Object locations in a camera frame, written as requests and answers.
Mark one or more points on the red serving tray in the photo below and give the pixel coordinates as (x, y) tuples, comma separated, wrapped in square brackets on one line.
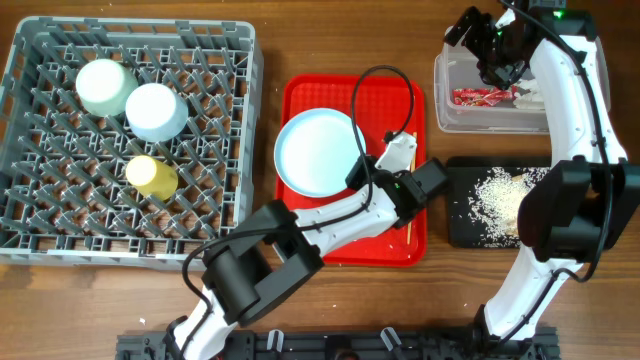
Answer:
[(384, 103)]

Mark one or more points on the white bowl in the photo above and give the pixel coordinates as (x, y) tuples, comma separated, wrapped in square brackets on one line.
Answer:
[(156, 113)]

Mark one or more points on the red snack wrapper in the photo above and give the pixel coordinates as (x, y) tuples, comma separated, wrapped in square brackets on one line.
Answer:
[(482, 97)]

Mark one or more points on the wooden chopstick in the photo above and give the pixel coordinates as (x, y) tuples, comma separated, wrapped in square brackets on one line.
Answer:
[(411, 169)]

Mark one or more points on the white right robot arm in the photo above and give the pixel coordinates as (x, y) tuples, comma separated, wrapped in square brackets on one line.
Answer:
[(579, 209)]

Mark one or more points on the black tray with rice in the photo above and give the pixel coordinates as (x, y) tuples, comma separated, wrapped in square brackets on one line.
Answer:
[(484, 197)]

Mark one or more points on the light blue plate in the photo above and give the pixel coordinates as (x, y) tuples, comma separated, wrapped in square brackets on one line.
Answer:
[(315, 151)]

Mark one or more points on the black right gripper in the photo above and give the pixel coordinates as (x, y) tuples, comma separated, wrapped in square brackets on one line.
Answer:
[(500, 74)]

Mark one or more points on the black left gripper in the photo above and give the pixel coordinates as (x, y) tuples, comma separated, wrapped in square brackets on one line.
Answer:
[(359, 178)]

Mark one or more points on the yellow cup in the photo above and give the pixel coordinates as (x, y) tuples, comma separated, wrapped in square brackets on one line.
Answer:
[(151, 177)]

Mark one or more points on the white napkin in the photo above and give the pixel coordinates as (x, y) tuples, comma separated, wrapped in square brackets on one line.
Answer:
[(528, 95)]

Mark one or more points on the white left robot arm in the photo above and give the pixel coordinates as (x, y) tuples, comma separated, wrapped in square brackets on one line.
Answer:
[(241, 277)]

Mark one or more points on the clear plastic waste bin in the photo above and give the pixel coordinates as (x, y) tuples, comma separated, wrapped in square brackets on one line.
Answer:
[(475, 115)]

